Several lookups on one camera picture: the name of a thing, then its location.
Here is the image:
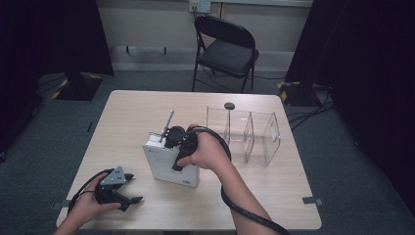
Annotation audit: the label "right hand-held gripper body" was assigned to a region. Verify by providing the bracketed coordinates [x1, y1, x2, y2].
[159, 109, 199, 159]

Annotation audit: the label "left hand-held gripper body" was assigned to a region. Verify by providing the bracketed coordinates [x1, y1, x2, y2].
[95, 165, 132, 212]

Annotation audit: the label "white book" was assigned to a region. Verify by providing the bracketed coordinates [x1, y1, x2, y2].
[141, 131, 201, 189]

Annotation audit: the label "clear acrylic book rack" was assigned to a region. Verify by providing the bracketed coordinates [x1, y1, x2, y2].
[206, 105, 282, 167]

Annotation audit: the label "person's right hand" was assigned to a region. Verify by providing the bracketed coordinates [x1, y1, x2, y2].
[177, 123, 231, 172]

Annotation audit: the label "person's left hand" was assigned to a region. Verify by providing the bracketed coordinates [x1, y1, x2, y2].
[67, 172, 122, 228]

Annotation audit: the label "grey tape strip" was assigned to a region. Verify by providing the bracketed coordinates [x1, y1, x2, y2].
[51, 199, 79, 211]
[301, 196, 324, 207]

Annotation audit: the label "black folding chair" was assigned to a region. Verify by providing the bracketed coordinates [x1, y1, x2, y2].
[191, 15, 260, 94]

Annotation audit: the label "black stand base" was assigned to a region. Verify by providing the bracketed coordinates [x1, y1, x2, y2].
[276, 80, 317, 108]
[51, 71, 106, 102]

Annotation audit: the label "dark curtain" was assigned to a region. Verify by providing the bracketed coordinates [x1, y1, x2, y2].
[285, 0, 415, 212]
[0, 0, 115, 155]

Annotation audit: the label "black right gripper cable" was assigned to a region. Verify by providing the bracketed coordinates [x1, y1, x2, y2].
[181, 125, 293, 235]

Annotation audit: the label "black floor cables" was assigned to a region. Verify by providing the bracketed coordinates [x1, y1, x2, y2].
[286, 85, 337, 131]

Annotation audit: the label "white wall socket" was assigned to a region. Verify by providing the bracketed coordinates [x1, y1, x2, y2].
[188, 0, 212, 15]

